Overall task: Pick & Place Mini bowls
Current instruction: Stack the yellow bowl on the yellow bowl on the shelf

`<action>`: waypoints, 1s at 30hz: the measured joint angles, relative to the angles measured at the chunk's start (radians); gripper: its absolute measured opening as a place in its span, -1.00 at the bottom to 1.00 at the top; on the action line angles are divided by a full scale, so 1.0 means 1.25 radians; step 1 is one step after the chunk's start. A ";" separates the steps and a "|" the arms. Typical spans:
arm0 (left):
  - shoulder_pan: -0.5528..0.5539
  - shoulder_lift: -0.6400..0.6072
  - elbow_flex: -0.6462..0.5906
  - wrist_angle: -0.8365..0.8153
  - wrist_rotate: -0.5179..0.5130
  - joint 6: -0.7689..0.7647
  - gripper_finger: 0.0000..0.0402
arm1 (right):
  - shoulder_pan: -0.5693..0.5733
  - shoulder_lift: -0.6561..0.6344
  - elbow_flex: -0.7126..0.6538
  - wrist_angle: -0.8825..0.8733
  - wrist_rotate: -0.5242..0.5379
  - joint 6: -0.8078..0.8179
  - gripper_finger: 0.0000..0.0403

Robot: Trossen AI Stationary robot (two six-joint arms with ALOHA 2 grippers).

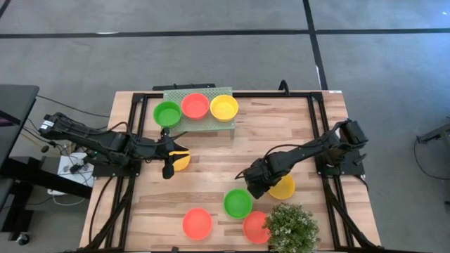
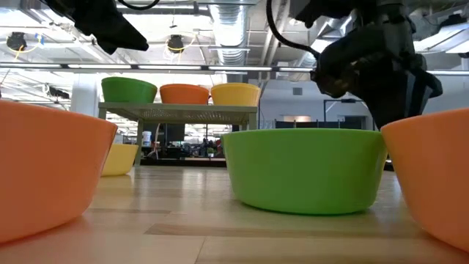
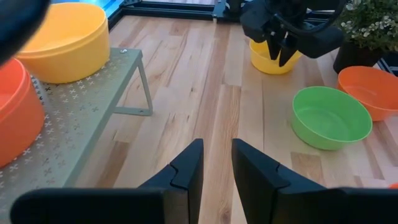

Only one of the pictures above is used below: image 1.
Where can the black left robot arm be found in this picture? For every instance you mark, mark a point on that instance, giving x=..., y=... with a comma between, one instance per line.
x=105, y=142

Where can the black side desk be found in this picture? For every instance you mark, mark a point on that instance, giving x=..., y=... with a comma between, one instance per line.
x=17, y=116

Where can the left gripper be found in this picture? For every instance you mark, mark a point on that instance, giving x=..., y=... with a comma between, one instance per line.
x=154, y=150

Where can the potted plant white flowers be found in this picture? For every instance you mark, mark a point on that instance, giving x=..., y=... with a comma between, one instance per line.
x=292, y=228

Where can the white power box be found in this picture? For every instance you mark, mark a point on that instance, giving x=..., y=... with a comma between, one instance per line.
x=74, y=172

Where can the pale green perforated shelf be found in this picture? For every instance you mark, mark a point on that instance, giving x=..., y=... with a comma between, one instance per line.
x=200, y=124

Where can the orange plastic mini bowl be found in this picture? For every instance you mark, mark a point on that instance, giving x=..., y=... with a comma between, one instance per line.
x=197, y=224
x=195, y=106
x=255, y=228

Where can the green plastic mini bowl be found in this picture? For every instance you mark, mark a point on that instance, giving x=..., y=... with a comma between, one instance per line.
x=238, y=204
x=167, y=115

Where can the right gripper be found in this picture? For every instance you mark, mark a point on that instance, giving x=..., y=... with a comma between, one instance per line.
x=267, y=172

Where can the black flat bar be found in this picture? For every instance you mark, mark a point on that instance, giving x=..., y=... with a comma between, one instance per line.
x=183, y=86

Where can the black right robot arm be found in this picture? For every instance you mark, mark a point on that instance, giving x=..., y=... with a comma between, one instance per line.
x=316, y=147

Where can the black aluminium table frame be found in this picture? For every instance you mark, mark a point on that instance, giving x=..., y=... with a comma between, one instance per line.
x=274, y=94

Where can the yellow plastic mini bowl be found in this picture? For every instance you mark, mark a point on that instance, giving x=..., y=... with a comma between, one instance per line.
x=224, y=108
x=285, y=190
x=183, y=162

